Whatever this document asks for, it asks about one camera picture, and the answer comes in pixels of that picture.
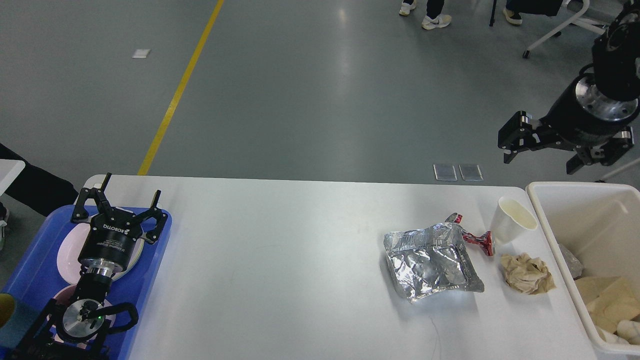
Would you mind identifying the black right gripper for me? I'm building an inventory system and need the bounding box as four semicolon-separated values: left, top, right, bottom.
497;75;639;174

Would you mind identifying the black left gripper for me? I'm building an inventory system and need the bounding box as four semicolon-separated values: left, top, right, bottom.
69;173;168;276

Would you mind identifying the pink plate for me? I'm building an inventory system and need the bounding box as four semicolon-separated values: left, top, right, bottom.
56;223;128;285

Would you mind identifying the brown paper sheet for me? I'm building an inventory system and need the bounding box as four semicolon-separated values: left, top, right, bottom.
574;276;640;333

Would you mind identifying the white paper cup front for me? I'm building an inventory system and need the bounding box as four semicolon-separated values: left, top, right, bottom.
615;320;640;346

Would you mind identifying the white paper cup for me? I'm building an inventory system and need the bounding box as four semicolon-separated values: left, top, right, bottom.
489;196;538;245
595;326;629;345
615;320;640;346

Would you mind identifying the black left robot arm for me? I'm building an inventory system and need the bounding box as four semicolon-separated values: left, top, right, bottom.
1;175;172;360

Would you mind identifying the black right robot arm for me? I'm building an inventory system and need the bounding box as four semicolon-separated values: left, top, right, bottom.
497;0;640;174

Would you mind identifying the cream plastic bin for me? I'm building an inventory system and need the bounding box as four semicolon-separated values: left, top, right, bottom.
526;182;640;359

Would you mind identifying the tipped white paper cup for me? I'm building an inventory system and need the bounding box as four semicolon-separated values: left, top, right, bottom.
489;196;538;245

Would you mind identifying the right metal floor plate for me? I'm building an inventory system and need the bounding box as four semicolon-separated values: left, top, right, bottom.
458;164;484;182

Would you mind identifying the metal floor plate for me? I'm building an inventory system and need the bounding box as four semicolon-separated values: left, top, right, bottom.
458;164;484;182
433;163;458;182

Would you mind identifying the white sneaker at left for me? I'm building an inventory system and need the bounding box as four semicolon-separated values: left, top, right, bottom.
0;142;81;251

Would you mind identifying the white side table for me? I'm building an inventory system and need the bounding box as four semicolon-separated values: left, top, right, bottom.
0;159;26;196

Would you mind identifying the white office chair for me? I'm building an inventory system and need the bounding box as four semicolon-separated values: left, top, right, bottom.
516;0;613;59

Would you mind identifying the left metal floor plate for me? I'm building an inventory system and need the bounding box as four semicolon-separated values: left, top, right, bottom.
433;163;458;182

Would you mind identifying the clear plastic wrap in bin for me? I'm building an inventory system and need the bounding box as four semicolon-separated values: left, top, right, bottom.
557;243;585;280

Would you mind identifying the small red object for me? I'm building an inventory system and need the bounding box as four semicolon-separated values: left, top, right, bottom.
445;212;495;256

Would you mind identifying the crumpled brown paper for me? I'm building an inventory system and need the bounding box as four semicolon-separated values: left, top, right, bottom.
500;253;556;296

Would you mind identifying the person in blue jeans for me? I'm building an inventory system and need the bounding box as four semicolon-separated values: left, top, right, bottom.
502;0;522;27

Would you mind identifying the black tripod leg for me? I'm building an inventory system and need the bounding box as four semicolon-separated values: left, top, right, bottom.
489;0;498;27

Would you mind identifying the dark teal cup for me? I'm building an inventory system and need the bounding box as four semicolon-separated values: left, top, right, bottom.
0;292;40;348

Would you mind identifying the white floor label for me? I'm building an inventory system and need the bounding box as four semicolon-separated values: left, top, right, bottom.
131;48;151;59

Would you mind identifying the person with white sneakers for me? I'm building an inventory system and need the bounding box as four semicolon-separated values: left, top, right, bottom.
398;0;452;31

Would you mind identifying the crumpled aluminium foil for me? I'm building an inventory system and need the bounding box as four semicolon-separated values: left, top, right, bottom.
382;222;485;303

